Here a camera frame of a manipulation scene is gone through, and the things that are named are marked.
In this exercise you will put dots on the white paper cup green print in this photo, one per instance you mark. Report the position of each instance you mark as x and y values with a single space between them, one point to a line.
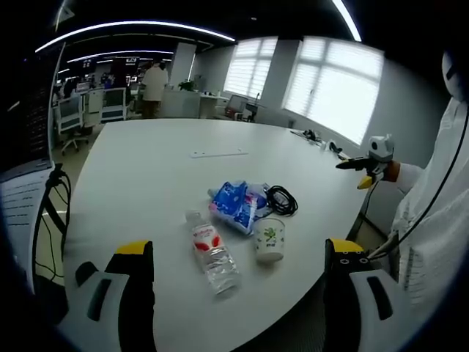
270 240

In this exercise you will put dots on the white cabinet counter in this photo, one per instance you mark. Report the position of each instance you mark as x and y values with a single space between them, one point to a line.
181 103

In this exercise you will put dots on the white table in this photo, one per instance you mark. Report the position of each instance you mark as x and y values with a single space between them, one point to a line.
190 176

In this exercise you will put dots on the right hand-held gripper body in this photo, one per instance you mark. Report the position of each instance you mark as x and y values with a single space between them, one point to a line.
381 150

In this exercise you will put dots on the person's white clothing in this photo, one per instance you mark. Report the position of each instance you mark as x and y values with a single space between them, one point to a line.
436 205

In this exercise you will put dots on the white office chair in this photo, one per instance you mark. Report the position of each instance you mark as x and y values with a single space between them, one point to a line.
71 121

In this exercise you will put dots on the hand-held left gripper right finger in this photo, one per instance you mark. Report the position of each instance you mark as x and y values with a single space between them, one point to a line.
361 293

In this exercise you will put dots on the black items on table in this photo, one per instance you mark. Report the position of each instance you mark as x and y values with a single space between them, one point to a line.
311 134

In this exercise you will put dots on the red office chair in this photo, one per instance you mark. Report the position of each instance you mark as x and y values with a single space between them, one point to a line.
234 107

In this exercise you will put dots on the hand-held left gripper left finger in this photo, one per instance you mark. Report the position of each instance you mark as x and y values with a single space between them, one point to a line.
110 293

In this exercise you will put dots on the clear plastic water bottle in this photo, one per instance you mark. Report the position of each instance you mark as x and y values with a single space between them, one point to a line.
214 253

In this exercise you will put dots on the blue white plastic packet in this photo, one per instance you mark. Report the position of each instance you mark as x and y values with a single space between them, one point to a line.
236 205

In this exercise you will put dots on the green potted plant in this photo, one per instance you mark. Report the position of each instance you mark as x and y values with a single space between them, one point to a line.
187 86

